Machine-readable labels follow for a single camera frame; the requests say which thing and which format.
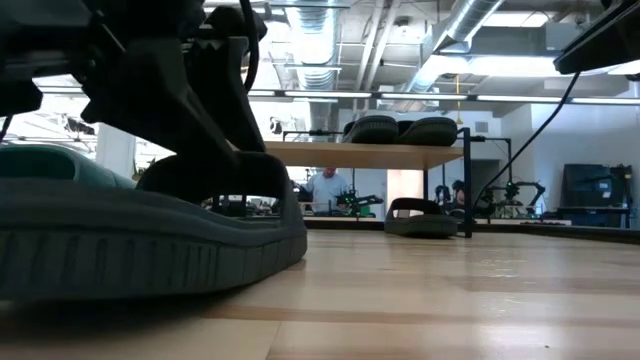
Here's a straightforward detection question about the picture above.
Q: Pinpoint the wooden shelf with black frame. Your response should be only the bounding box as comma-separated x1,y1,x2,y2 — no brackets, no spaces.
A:
263,127,514,240

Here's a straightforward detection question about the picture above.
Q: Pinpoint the white pillar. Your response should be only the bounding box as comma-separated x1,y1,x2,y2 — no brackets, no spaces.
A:
94,122,137,176

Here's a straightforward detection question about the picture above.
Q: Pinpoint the person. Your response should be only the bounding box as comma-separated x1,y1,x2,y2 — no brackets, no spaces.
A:
449,179,469,211
299,167,351,217

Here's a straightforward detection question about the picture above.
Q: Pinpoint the teal rubber slide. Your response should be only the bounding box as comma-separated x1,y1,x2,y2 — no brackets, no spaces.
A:
0,143,137,191

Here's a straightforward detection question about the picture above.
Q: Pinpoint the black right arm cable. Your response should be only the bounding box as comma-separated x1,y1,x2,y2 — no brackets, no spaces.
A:
472,71,582,211

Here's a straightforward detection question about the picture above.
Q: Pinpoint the silver ceiling air duct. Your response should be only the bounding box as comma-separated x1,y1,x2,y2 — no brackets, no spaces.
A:
399,0,506,96

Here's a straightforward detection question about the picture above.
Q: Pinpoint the long ceiling light bar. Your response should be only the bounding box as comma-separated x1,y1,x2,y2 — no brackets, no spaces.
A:
37,85,640,105

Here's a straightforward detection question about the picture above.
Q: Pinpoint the large black display screen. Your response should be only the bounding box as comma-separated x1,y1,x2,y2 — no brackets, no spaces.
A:
562,163,635,209

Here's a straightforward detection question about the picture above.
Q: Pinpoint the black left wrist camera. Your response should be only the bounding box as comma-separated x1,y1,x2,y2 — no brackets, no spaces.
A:
203,3,269,44

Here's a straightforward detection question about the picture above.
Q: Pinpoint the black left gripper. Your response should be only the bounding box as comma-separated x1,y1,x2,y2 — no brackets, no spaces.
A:
0,0,266,160

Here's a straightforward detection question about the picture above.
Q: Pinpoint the silver ribbed ceiling duct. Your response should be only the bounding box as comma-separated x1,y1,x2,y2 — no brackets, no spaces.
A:
284,0,342,132

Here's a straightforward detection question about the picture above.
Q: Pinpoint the black aluminium rig frame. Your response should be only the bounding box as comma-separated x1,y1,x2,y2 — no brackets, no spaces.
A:
302,215,640,246

